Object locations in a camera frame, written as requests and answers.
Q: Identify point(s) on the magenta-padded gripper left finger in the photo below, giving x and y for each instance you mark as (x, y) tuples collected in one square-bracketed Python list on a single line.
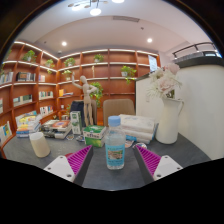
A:
[(58, 166)]

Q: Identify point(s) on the ceiling air vent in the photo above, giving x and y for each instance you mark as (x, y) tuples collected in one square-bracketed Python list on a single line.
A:
[(126, 19)]

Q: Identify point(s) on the ceiling lights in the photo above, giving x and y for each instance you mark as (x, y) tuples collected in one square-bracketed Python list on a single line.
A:
[(95, 11)]

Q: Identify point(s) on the tall green-white carton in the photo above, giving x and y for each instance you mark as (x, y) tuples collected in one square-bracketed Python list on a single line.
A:
[(76, 122)]

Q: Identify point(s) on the pink and white flowers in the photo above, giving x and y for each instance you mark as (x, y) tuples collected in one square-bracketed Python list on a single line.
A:
[(165, 81)]

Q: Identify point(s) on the dark blue chair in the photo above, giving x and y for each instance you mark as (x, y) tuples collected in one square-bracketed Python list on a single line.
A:
[(77, 106)]

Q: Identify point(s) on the green tissue box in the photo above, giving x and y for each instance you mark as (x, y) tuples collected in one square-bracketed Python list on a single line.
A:
[(94, 135)]

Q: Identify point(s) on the wooden shelf unit with books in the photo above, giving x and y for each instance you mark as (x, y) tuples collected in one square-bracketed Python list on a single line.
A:
[(110, 71)]

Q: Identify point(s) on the white book stack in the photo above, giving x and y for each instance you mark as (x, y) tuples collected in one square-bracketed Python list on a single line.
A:
[(138, 126)]

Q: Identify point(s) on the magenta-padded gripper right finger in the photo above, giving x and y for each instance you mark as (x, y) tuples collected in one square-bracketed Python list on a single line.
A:
[(166, 166)]

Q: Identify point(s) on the beige upholstered chair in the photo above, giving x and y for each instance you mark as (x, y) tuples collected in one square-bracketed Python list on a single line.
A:
[(118, 108)]

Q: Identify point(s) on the white wall notice board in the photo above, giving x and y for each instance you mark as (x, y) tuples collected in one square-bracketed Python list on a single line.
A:
[(152, 63)]

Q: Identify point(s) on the white ceramic jug vase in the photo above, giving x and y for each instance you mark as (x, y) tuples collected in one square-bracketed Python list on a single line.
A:
[(168, 123)]

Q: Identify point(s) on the small printed sticker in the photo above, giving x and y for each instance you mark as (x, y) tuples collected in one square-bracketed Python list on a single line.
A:
[(140, 145), (80, 138), (70, 137), (129, 144)]

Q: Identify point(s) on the wooden artist mannequin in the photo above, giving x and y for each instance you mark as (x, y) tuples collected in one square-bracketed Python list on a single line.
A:
[(87, 100)]

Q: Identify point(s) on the colourful book stack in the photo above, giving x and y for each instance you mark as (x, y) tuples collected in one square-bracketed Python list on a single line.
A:
[(28, 126)]

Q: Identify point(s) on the clear blue-capped water bottle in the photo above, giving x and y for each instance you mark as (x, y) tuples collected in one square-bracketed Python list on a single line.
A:
[(115, 150)]

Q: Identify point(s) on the cream ribbed cup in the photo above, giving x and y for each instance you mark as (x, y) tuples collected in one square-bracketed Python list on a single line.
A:
[(39, 145)]

